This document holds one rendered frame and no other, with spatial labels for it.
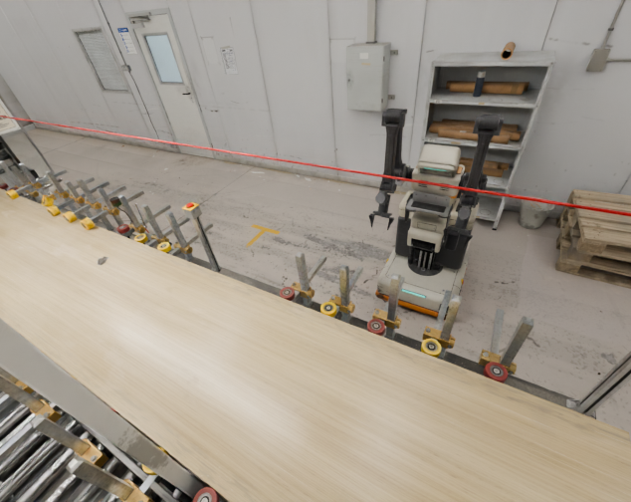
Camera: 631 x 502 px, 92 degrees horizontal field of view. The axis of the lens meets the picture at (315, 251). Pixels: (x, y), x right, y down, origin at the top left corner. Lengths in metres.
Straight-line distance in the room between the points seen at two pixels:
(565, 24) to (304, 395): 3.34
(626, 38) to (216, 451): 3.77
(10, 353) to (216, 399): 0.84
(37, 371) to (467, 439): 1.22
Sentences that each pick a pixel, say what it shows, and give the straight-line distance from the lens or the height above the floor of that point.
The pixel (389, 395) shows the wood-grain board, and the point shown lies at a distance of 1.34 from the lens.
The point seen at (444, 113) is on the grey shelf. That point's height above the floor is 1.01.
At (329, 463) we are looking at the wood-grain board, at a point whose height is 0.90.
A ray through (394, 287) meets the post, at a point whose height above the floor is 1.09.
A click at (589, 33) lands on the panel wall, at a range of 3.63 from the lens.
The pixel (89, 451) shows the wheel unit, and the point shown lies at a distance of 1.69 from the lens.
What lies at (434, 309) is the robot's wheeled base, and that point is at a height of 0.15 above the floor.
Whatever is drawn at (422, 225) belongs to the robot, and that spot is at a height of 0.84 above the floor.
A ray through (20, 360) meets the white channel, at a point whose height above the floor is 1.67.
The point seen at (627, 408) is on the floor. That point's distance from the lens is 2.84.
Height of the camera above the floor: 2.12
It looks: 40 degrees down
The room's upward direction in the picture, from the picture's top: 7 degrees counter-clockwise
